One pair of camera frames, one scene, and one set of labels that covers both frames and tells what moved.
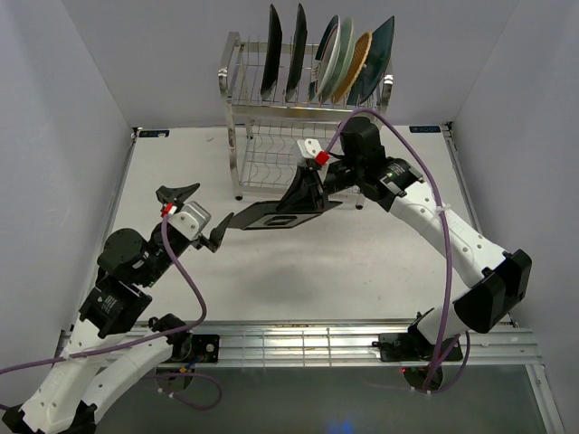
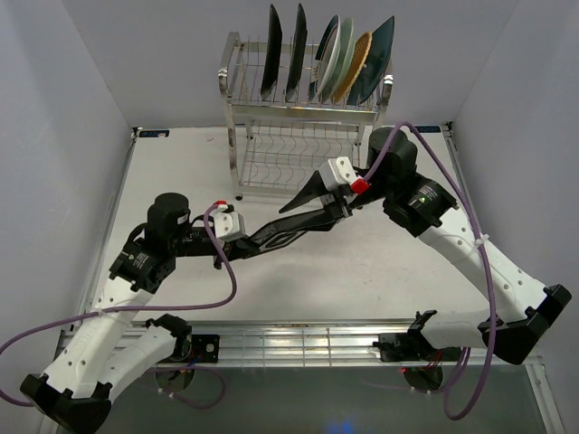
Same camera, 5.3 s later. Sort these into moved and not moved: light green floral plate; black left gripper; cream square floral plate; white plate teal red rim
Moved: cream square floral plate; black left gripper
Not moved: white plate teal red rim; light green floral plate
